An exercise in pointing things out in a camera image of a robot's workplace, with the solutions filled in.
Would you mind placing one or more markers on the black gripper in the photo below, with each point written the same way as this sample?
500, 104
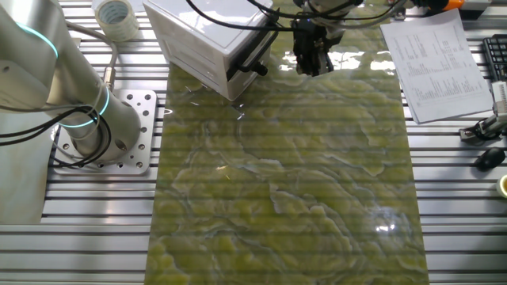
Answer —
315, 35

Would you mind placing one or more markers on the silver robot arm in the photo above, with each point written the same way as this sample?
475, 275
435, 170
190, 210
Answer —
79, 79

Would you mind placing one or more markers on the white plastic drawer cabinet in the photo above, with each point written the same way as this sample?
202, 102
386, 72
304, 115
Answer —
206, 23

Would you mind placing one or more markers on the white plain drawer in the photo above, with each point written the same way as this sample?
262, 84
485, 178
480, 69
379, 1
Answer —
200, 72

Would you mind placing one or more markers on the small grey clamp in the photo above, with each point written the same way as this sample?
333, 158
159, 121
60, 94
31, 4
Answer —
400, 12

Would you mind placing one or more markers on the paper sheet with printed tables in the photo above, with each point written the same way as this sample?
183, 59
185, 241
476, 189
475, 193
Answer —
435, 79

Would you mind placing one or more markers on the green marble pattern mat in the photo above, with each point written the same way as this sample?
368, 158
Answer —
277, 198

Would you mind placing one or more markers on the orange block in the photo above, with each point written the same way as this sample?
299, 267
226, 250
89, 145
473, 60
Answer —
455, 4

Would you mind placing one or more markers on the black keyboard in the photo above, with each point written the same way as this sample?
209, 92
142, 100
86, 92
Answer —
497, 51

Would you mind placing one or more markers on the clear tape roll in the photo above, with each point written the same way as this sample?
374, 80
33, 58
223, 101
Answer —
126, 27

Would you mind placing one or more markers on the black computer mouse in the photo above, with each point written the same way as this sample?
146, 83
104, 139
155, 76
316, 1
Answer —
491, 158

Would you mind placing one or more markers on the pale yellow roll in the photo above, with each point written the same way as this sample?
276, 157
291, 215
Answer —
503, 186

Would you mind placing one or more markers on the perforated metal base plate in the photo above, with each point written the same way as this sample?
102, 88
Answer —
146, 118

